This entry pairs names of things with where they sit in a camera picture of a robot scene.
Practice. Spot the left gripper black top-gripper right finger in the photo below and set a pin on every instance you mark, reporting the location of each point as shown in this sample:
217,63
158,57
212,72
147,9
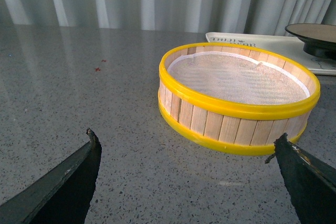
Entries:
309,181

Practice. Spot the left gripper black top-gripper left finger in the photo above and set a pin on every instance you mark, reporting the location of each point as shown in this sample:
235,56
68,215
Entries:
63,195

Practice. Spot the tan plate black rim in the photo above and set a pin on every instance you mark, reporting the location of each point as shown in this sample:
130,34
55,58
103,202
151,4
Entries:
318,39

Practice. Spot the cream rectangular tray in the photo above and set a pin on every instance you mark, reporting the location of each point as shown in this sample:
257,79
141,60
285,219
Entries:
289,47

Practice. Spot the yellow rimmed bamboo steamer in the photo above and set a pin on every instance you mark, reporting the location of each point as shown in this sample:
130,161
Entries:
231,127

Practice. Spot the white steamer liner cloth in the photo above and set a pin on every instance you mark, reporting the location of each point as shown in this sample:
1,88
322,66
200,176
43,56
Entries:
237,78

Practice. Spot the white pleated curtain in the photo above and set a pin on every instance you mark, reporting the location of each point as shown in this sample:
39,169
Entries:
265,17

